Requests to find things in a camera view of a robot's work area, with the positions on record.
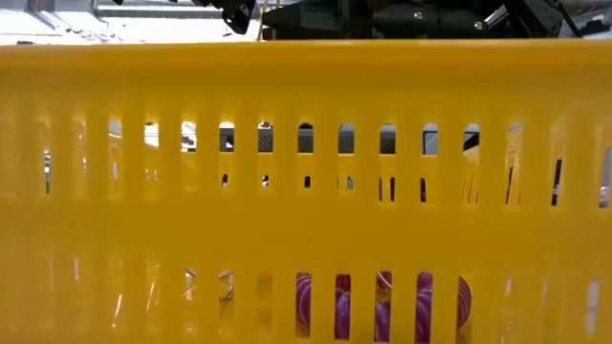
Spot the purple striped ball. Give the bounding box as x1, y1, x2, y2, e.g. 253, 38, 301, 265
295, 270, 473, 344

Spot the white cylindrical spot lamp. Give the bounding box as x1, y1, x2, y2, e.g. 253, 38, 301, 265
463, 123, 481, 152

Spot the yellow slotted plastic basket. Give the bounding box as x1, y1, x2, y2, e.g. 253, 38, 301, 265
0, 38, 612, 344

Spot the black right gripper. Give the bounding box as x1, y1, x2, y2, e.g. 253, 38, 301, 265
209, 0, 503, 40

